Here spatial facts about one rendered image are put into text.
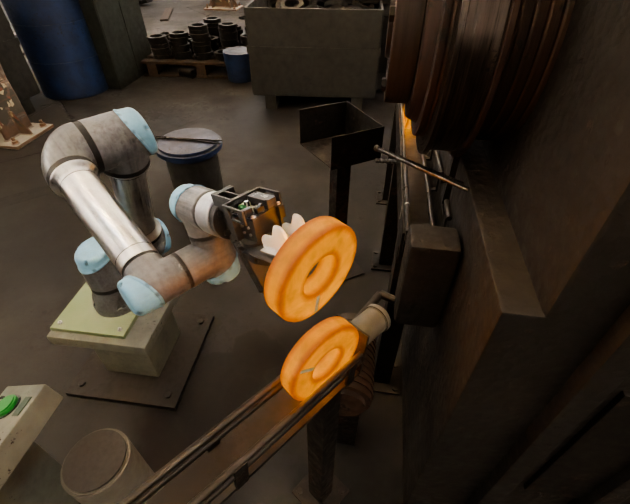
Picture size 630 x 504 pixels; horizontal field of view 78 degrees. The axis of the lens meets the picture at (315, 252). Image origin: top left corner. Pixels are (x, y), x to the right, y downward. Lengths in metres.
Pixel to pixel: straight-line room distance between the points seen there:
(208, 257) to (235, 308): 0.97
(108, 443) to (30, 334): 1.11
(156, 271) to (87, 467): 0.38
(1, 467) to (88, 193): 0.48
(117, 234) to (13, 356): 1.19
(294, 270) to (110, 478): 0.56
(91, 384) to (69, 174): 0.92
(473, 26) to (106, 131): 0.73
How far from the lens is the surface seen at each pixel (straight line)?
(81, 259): 1.28
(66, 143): 0.96
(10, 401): 0.92
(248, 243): 0.58
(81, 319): 1.43
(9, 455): 0.89
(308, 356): 0.61
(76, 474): 0.91
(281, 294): 0.48
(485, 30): 0.65
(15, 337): 1.98
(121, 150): 0.98
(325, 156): 1.45
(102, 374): 1.65
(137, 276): 0.73
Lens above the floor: 1.28
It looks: 42 degrees down
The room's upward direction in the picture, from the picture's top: straight up
